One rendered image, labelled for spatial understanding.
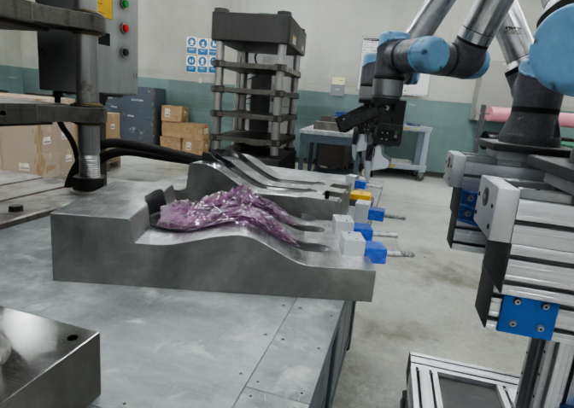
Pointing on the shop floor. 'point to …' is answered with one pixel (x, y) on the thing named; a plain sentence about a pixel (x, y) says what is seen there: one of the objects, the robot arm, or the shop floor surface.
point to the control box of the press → (49, 69)
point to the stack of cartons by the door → (183, 131)
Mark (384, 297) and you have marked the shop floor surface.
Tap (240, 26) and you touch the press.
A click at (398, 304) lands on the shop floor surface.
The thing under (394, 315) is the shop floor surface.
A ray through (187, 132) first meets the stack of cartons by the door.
